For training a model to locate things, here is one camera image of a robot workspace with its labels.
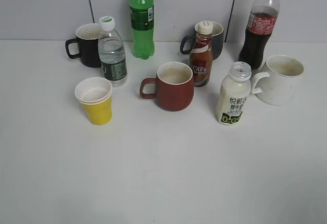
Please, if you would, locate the yellow paper cup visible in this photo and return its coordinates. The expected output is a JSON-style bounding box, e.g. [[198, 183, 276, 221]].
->
[[74, 77, 113, 125]]

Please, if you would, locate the white milk bottle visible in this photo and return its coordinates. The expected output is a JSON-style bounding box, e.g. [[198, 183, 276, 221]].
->
[[216, 61, 251, 126]]

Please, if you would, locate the red ceramic mug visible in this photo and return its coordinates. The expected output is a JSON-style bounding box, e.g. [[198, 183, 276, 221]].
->
[[139, 61, 194, 111]]

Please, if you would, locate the brown coffee drink bottle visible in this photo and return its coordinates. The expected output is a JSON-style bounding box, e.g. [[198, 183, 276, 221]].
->
[[190, 20, 213, 87]]

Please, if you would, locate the clear water bottle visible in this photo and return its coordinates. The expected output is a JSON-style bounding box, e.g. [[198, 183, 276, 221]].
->
[[98, 16, 127, 87]]

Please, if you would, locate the dark grey ceramic mug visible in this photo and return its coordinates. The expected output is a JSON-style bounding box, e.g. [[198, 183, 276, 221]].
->
[[180, 21, 224, 60]]

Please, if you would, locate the green soda bottle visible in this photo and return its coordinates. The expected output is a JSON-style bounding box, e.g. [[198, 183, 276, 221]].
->
[[129, 0, 155, 59]]

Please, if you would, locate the black ceramic mug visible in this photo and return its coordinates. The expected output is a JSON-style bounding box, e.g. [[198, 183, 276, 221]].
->
[[65, 23, 101, 68]]

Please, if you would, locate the white ceramic mug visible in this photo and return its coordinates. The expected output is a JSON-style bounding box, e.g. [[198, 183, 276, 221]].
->
[[251, 55, 305, 106]]

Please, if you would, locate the dark cola bottle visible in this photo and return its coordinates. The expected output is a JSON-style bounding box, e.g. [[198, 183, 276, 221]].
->
[[238, 0, 280, 70]]

